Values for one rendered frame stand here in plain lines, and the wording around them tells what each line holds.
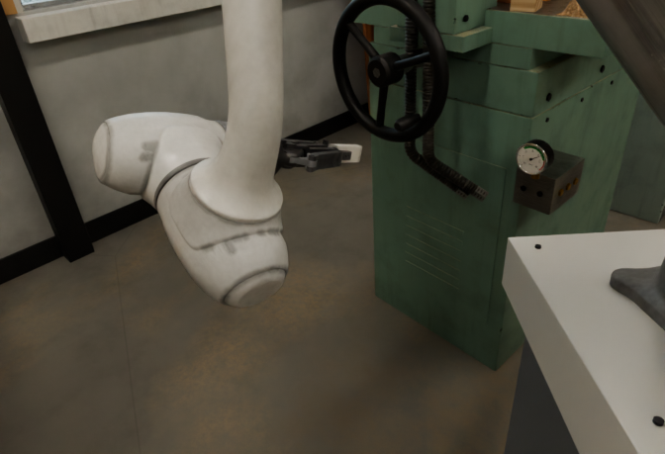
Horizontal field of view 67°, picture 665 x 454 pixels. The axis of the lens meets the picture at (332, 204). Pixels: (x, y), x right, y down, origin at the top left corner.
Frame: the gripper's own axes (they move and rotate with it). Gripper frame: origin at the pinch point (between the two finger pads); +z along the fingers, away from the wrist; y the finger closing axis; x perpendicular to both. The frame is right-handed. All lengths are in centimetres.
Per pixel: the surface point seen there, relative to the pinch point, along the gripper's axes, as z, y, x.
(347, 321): 44, 26, 60
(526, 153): 28.5, -18.9, -5.1
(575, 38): 27.5, -21.5, -26.0
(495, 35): 28.0, -6.3, -25.0
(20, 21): -20, 127, -7
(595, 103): 62, -16, -16
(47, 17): -13, 126, -10
